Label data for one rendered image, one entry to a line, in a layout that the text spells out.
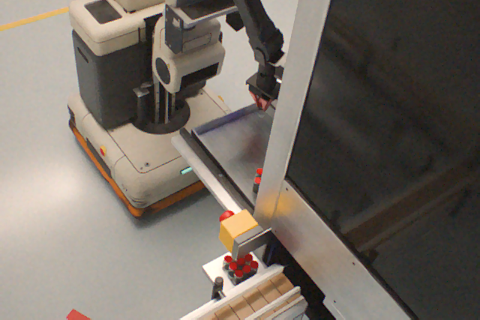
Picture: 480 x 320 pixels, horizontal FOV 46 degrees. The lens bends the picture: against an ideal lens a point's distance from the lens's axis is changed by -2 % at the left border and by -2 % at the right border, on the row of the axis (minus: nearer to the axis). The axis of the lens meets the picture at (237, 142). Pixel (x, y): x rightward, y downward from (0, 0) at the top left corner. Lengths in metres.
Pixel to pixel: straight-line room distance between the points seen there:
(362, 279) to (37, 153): 2.02
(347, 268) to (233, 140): 0.66
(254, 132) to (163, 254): 0.93
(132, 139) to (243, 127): 0.86
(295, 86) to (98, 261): 1.60
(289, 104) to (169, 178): 1.37
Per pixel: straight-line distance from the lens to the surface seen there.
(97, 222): 2.55
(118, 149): 2.43
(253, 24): 1.44
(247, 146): 1.65
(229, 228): 1.29
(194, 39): 2.02
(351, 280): 1.14
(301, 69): 0.98
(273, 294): 1.33
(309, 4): 0.92
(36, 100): 3.10
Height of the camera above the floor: 2.10
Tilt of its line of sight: 47 degrees down
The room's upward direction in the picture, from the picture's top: 9 degrees clockwise
